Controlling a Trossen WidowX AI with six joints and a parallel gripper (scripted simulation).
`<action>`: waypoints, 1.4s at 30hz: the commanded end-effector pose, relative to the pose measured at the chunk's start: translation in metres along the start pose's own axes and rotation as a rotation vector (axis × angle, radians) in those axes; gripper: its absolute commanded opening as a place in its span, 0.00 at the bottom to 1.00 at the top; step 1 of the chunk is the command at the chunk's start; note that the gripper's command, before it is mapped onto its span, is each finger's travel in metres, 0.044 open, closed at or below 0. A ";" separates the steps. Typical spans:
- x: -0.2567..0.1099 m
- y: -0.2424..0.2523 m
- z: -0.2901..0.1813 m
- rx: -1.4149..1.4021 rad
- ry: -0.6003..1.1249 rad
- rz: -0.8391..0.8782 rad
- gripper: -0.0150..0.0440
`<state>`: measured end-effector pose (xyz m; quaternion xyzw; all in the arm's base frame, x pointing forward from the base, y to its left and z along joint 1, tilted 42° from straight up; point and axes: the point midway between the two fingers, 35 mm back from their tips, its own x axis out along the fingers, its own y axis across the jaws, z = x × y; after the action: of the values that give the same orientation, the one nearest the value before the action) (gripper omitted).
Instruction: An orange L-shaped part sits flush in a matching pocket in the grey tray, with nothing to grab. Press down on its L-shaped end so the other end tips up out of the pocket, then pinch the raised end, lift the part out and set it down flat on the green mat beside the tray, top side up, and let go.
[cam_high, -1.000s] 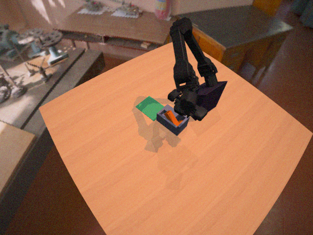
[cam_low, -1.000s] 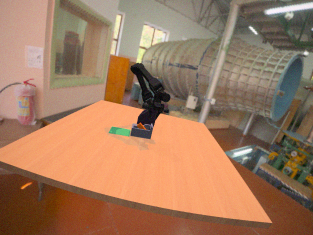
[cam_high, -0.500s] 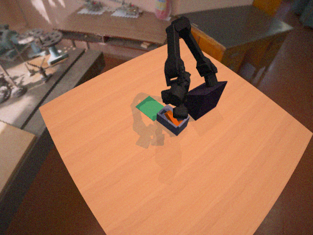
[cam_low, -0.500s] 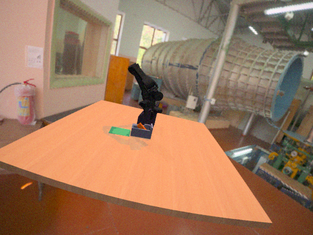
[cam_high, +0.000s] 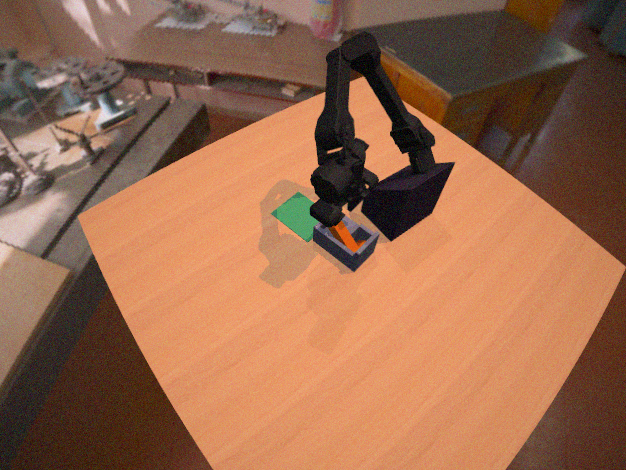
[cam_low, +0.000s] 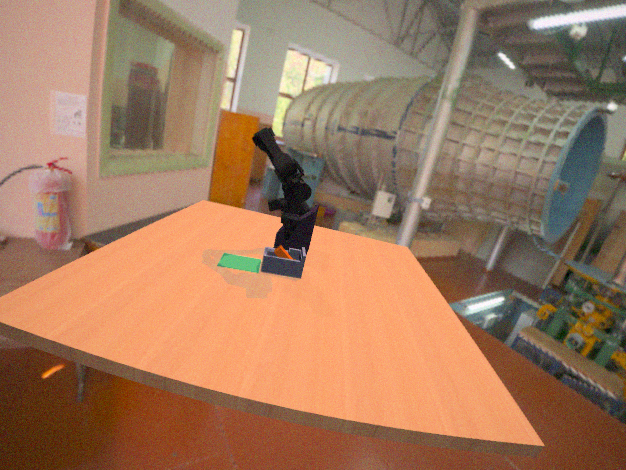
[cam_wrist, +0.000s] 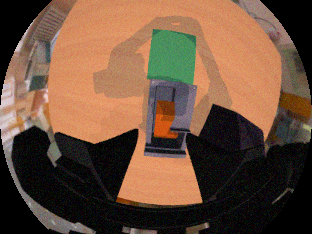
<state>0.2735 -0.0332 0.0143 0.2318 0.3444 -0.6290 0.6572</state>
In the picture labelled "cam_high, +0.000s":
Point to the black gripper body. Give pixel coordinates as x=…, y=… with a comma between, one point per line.
x=329, y=214

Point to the orange l-shaped part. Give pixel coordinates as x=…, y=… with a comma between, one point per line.
x=341, y=233

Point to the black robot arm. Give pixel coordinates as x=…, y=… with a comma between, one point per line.
x=335, y=127

